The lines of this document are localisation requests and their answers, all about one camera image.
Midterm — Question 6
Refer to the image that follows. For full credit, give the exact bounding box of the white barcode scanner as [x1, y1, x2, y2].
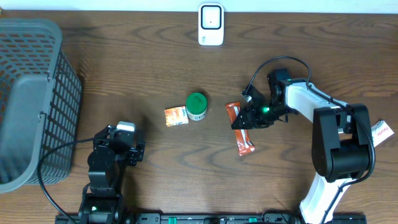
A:
[198, 2, 224, 46]

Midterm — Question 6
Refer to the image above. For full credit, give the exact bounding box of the white Panadol box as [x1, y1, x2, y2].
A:
[371, 120, 394, 147]

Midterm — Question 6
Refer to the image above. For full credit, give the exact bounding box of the orange snack packet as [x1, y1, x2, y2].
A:
[164, 106, 189, 127]

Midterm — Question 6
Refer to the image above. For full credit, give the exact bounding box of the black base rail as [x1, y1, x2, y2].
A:
[55, 212, 367, 224]

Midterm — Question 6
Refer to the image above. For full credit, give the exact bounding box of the green lid jar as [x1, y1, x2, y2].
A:
[186, 92, 208, 121]

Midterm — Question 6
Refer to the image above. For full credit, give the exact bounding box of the red Top chocolate bar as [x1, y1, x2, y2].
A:
[226, 102, 256, 156]

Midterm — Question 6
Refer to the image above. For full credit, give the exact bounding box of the black left camera cable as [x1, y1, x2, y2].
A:
[37, 136, 97, 224]

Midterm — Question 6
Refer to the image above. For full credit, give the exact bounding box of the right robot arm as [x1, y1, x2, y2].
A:
[231, 69, 375, 223]

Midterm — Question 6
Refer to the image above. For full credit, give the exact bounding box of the grey plastic basket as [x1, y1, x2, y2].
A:
[1, 19, 83, 194]

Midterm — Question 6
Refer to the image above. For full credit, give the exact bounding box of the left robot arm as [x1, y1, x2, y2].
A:
[78, 121, 146, 224]

